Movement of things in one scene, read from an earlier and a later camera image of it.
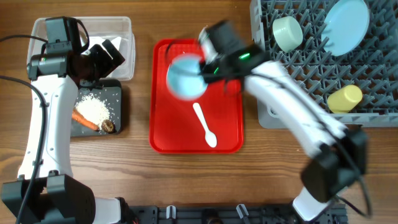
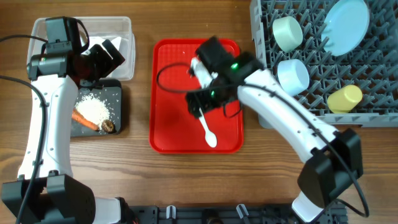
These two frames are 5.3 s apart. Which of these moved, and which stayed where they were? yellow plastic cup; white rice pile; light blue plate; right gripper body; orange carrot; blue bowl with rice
Moved: right gripper body; blue bowl with rice
Stayed: white rice pile; yellow plastic cup; light blue plate; orange carrot
